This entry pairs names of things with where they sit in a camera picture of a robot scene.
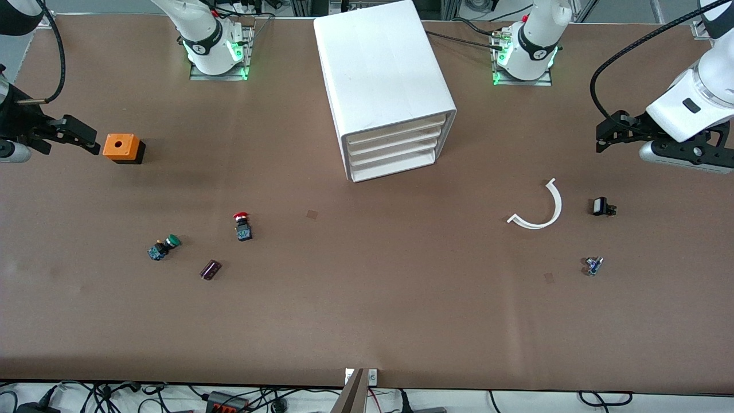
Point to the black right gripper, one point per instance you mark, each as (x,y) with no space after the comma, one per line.
(23,122)

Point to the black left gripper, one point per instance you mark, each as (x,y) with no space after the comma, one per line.
(632,127)

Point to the red push button switch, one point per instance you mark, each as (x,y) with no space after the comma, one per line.
(243,230)

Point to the white plastic drawer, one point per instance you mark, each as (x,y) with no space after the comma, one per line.
(395,140)
(395,152)
(395,127)
(395,166)

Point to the white plastic drawer cabinet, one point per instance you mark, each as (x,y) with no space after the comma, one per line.
(378,63)

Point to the orange box with hole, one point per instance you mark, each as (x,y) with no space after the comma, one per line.
(119,146)

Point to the white curved plastic strip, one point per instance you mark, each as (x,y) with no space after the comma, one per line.
(557,206)

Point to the small blue electronic component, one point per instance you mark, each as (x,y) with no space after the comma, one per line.
(593,265)

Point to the purple cylindrical capacitor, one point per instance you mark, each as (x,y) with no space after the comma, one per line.
(210,269)

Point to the black power adapter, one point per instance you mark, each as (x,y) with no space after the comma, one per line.
(37,408)

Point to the black red power strip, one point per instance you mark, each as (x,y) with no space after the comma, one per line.
(226,402)

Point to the black plug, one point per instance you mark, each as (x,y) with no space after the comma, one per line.
(405,401)

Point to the small black switch component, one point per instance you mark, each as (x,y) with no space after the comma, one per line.
(600,206)

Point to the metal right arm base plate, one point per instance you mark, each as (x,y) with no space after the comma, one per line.
(198,76)

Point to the green push button switch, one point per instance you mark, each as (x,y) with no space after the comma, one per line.
(171,241)

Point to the wooden post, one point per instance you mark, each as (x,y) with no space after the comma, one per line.
(351,398)

